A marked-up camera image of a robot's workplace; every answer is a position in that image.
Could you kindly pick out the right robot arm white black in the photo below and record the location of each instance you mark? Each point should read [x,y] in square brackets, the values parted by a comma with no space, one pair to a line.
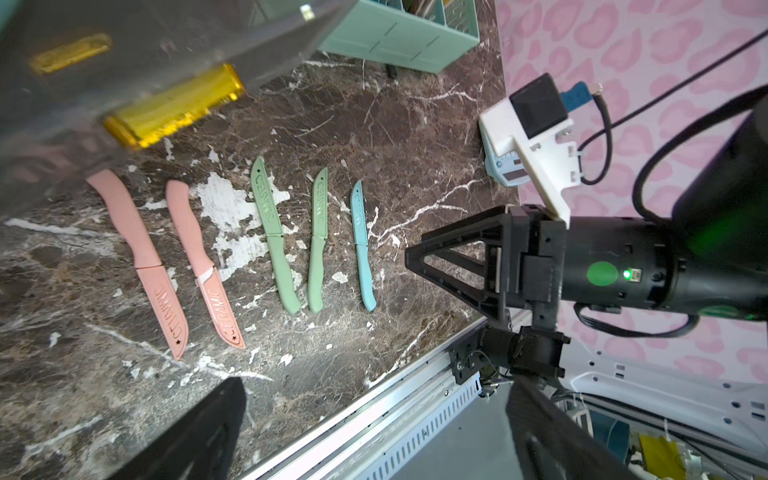
[709,258]

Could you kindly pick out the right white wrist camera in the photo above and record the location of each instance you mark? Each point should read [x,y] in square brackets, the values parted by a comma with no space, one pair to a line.
[534,121]

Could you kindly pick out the green knife left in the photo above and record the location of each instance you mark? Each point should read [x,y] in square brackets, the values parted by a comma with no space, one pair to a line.
[274,236]

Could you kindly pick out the pink knife left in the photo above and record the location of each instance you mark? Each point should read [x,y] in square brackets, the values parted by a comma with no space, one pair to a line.
[147,263]

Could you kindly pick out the green knife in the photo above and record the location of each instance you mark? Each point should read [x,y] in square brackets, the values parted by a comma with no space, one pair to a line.
[274,236]
[319,213]

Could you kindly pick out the green file organizer rack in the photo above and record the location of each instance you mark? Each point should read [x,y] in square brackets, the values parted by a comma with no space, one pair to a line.
[399,34]

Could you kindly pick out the pink knife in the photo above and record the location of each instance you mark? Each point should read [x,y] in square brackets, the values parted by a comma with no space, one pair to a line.
[204,269]
[147,263]

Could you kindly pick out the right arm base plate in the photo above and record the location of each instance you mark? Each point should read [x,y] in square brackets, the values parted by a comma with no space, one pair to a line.
[529,353]

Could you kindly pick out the beige desktop drawer organizer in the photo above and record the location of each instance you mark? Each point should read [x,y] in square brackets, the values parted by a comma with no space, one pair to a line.
[67,66]

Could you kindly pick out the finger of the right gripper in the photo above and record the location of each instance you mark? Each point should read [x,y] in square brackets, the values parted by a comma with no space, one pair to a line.
[485,227]
[485,297]

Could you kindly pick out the grey blue calculator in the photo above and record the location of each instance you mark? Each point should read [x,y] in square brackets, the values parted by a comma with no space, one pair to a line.
[506,169]

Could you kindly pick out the pink knife right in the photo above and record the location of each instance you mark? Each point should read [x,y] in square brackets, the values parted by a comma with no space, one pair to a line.
[204,269]

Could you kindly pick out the teal knife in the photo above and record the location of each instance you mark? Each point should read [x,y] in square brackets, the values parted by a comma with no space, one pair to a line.
[361,244]

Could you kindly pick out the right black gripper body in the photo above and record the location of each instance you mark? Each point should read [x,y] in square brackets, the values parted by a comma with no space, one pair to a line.
[533,258]

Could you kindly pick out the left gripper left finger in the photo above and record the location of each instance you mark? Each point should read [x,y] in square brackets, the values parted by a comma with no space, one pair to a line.
[200,445]

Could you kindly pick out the aluminium front rail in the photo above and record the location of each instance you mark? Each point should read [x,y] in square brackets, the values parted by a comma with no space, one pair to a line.
[439,417]

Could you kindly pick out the green knife right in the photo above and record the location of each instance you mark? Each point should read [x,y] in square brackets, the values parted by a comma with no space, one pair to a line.
[319,213]

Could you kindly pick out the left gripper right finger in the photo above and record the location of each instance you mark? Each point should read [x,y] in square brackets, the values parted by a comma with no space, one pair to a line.
[550,445]

